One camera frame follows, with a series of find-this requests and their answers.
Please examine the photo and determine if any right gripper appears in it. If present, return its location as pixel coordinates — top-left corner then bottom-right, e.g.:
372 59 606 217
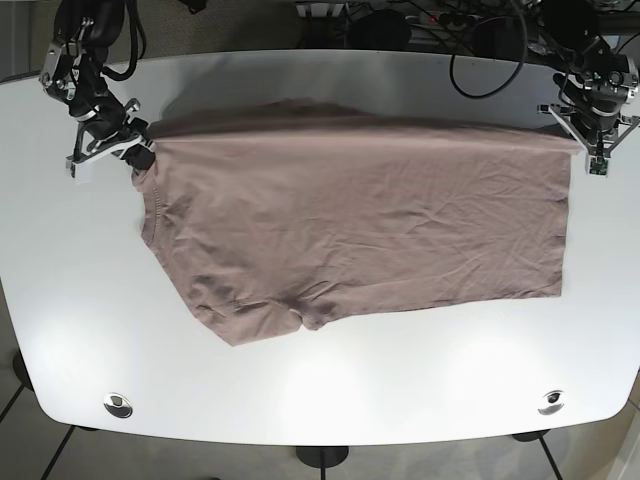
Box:
64 84 156 172

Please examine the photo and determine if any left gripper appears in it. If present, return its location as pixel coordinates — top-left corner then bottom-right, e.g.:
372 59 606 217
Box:
537 72 639 163

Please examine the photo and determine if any mauve brown T-shirt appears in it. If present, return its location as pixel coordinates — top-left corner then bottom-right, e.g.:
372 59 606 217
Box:
132 101 579 346

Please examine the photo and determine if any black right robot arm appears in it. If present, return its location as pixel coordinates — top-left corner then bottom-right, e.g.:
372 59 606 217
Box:
39 1 156 178

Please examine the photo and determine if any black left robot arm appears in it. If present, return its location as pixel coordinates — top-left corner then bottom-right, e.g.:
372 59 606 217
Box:
525 1 639 176

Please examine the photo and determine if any power strip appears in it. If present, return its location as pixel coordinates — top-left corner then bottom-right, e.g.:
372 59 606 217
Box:
406 12 480 29

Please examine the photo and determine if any left chrome table grommet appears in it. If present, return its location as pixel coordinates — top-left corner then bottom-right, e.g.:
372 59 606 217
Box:
103 392 133 419

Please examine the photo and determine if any chrome table grommet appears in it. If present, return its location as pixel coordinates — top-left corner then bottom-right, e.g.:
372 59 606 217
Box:
103 392 133 419
537 390 566 416

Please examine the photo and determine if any right chrome table grommet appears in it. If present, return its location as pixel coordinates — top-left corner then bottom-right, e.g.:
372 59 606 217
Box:
537 390 566 416

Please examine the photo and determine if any black table base foot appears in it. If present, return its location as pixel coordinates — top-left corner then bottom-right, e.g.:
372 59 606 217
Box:
295 446 349 469

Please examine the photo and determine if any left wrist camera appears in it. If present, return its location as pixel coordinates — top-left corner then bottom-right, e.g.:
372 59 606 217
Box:
586 155 609 177

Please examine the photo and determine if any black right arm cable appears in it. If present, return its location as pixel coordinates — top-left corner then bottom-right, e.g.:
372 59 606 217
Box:
99 0 147 84

